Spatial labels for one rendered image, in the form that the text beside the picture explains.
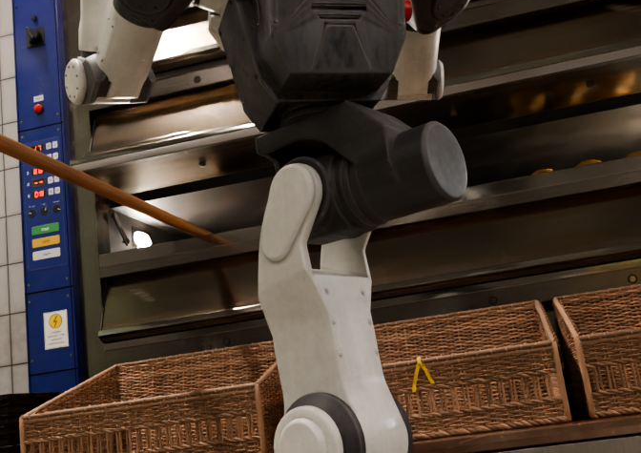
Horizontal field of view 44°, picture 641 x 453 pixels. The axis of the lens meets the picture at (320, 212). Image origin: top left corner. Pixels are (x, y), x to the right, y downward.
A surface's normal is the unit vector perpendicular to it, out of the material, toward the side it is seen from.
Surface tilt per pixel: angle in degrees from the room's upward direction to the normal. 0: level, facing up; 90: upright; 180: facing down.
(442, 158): 90
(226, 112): 70
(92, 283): 90
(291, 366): 90
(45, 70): 90
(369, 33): 105
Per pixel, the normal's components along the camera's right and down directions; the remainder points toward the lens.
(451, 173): 0.77, -0.25
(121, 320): -0.26, -0.52
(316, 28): 0.30, 0.00
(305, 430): -0.62, -0.11
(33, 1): -0.23, -0.20
